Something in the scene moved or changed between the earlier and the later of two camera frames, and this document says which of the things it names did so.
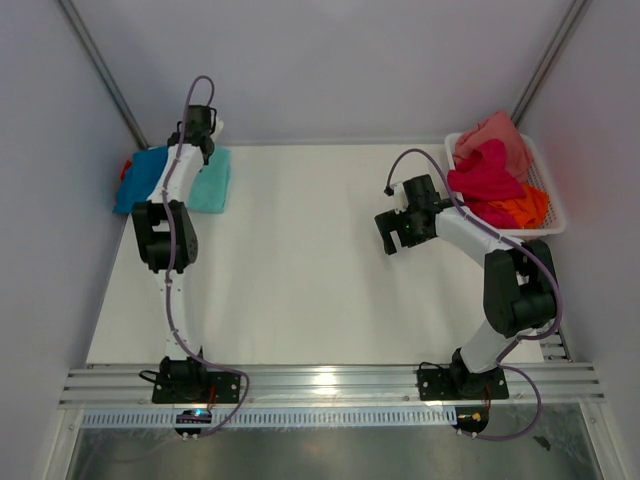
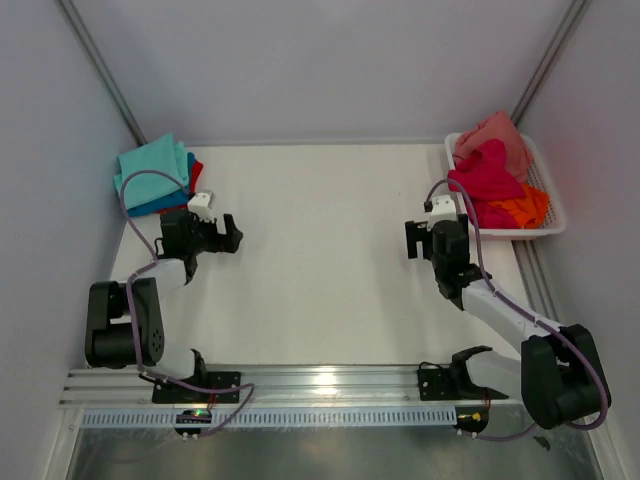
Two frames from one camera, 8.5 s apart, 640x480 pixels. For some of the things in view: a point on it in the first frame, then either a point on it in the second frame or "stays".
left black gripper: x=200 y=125 to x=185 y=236
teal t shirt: x=209 y=186 to x=151 y=170
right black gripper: x=388 y=222 to x=417 y=232
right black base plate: x=441 y=384 stays
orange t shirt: x=530 y=211 stays
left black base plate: x=222 y=388 stays
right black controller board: x=472 y=419 stays
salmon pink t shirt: x=497 y=126 stays
